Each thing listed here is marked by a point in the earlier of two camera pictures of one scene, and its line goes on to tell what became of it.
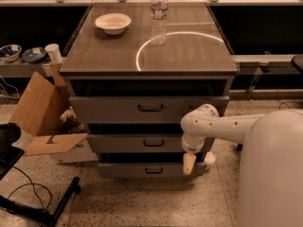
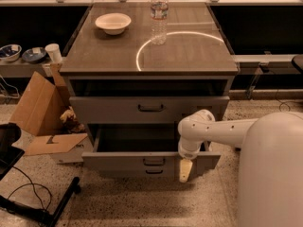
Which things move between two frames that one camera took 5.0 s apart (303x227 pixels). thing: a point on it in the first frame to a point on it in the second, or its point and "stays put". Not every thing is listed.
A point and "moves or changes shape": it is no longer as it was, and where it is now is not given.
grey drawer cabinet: (133, 71) stays put
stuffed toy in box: (71, 124) stays put
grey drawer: (142, 144) moves or changes shape
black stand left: (9, 154) stays put
